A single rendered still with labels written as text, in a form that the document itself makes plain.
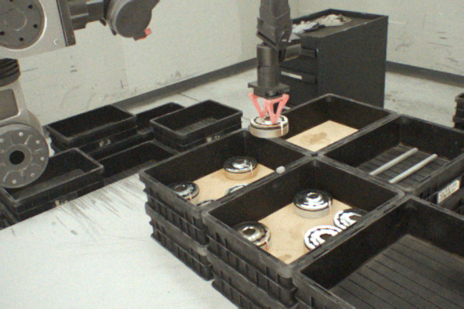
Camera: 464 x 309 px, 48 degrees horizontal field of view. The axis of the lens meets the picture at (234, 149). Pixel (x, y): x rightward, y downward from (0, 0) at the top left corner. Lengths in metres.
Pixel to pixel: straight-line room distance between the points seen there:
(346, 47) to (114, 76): 2.21
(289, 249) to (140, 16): 0.64
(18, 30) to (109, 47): 3.58
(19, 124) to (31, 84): 3.07
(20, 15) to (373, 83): 2.62
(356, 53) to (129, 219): 1.83
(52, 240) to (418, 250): 1.05
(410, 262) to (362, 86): 2.05
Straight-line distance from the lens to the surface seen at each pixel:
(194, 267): 1.41
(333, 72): 2.93
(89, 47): 4.37
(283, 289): 1.09
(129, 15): 0.95
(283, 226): 1.33
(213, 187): 1.52
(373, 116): 1.79
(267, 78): 1.34
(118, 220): 1.69
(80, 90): 4.40
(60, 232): 1.71
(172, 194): 1.31
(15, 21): 0.88
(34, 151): 1.19
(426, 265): 1.24
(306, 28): 3.07
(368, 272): 1.20
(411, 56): 5.00
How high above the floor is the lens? 1.59
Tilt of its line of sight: 26 degrees down
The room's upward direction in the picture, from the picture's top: 5 degrees counter-clockwise
